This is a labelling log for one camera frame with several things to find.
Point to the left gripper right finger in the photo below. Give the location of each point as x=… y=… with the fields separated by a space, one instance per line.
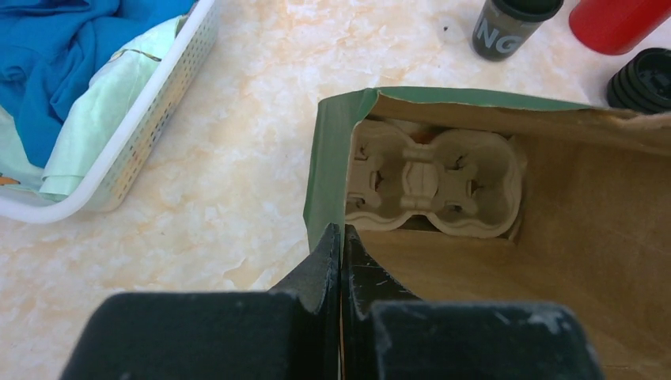
x=388 y=332

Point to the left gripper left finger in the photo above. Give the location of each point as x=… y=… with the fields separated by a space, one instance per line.
x=290 y=331

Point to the single pulp cup carrier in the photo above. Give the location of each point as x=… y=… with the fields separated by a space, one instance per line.
x=465 y=183

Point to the green brown paper bag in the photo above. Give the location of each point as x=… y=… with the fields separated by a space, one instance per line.
x=593 y=230

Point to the black coffee cup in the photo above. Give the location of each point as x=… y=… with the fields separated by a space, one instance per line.
x=504 y=25

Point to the stack of black lids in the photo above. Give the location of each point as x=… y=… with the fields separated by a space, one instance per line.
x=643 y=84

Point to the light green cloth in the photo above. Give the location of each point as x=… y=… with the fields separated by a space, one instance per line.
x=92 y=120

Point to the white plastic basket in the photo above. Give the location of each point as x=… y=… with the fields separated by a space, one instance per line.
x=113 y=173

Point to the blue cloth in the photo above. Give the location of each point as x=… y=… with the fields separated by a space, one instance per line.
x=51 y=49

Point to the red cylindrical straw holder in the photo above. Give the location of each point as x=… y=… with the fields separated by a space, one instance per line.
x=615 y=27

